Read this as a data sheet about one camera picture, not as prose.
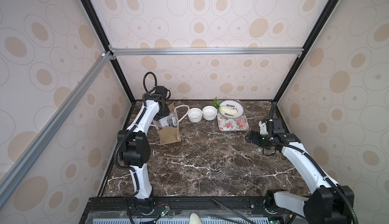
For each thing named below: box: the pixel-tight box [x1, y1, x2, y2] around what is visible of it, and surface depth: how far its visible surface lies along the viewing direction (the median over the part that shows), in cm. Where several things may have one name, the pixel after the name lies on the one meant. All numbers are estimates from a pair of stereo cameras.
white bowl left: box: [187, 106, 204, 124], surface depth 111 cm
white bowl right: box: [202, 105, 218, 121], surface depth 112 cm
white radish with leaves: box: [213, 96, 239, 116], surface depth 111 cm
